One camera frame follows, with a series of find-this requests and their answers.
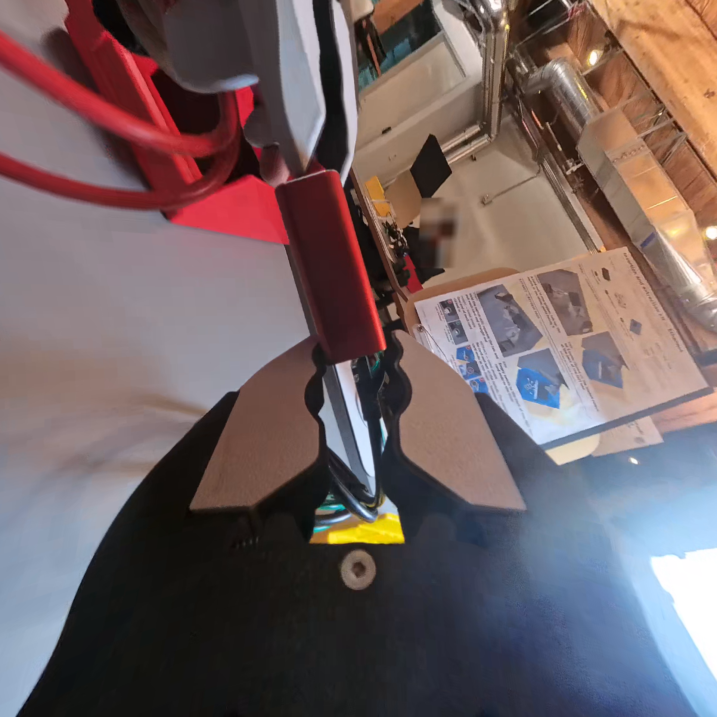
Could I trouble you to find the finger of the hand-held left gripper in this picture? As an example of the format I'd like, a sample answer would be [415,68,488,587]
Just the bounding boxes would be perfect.
[246,0,338,176]
[335,0,360,169]

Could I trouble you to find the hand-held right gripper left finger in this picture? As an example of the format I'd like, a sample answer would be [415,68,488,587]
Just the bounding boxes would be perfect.
[189,338,331,540]

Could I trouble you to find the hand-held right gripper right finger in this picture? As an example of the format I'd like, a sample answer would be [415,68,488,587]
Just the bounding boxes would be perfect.
[382,330,527,542]

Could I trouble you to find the black ethernet cable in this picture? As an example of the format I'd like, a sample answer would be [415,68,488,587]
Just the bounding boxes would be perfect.
[326,358,388,523]

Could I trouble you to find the green ethernet cable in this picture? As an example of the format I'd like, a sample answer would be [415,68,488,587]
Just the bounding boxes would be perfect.
[313,358,393,534]

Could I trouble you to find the yellow plastic bin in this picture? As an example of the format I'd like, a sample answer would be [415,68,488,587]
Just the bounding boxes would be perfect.
[310,512,405,545]

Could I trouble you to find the red plastic bin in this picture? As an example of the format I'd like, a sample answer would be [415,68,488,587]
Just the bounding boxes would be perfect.
[63,0,290,245]

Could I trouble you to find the red ethernet cable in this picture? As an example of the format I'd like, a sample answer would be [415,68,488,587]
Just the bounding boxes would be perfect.
[0,31,243,212]

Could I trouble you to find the red ethernet port box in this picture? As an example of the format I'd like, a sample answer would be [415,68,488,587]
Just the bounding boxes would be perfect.
[274,170,387,365]

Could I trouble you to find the white cabinet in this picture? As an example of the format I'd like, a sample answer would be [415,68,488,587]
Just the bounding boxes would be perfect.
[353,0,494,186]

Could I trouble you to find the yellow parts box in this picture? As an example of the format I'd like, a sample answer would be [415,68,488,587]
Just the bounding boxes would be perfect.
[364,176,391,217]

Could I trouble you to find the metal pipe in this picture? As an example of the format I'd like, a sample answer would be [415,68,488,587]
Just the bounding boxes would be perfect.
[443,0,512,163]

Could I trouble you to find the poster board on stand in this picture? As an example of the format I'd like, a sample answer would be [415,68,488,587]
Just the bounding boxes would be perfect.
[413,246,713,449]

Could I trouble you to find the cardboard box with black flap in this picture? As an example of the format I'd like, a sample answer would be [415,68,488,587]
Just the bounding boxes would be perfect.
[385,133,453,215]

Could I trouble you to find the silver air duct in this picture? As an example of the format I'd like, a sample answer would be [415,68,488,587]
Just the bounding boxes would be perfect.
[524,56,717,331]

